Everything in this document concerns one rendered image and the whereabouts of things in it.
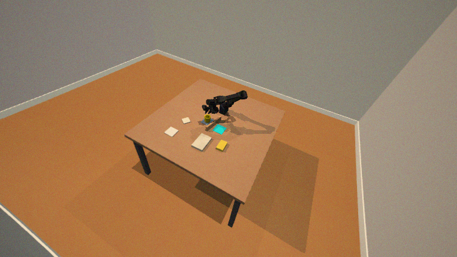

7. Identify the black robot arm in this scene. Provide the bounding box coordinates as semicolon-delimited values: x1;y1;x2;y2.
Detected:
206;90;248;114

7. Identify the yellow rectangular block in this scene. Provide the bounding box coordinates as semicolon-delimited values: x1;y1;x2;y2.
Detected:
216;140;227;152

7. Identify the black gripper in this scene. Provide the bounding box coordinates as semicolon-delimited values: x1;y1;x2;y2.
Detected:
202;105;219;114

